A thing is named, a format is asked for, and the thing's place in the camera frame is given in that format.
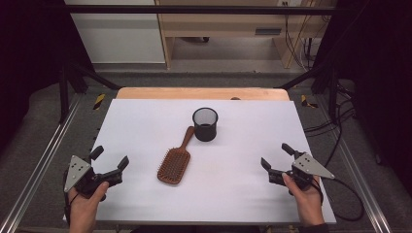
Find person's left hand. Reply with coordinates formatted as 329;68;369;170
67;181;110;229

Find light wooden desk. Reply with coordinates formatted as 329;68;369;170
154;0;328;70

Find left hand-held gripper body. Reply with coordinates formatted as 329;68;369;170
63;154;119;200

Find white board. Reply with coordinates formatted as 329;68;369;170
62;98;337;225

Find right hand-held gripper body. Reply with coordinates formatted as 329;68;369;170
279;151;336;192

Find person's right hand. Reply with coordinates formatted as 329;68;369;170
281;172;325;227

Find hanging cables under desk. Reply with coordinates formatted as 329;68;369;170
282;0;331;73

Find bundle of black floor cables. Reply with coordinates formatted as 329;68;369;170
303;82;359;169

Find right hand-held gripper black cable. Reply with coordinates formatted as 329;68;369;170
310;176;365;223

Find aluminium floor rail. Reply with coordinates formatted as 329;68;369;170
0;94;83;233
313;94;395;233

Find white cabinet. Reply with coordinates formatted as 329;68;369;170
63;0;166;65

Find black metal stand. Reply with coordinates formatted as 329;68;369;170
57;59;121;124
274;61;342;124

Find light wooden table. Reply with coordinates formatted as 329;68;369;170
115;86;291;102

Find hand-held gripper black cable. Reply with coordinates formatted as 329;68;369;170
62;168;81;226
310;176;365;223

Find black curtain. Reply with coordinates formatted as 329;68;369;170
313;0;412;197
0;0;95;154

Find black horizontal frame bar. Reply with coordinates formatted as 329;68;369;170
62;4;339;16

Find black mesh pen cup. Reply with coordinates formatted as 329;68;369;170
191;107;220;143

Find brown wooden paddle hairbrush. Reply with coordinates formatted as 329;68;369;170
156;125;196;185

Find left hand-held gripper black cable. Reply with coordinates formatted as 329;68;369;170
62;168;81;226

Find black yellow striped tape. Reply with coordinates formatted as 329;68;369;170
299;94;320;110
92;93;107;111

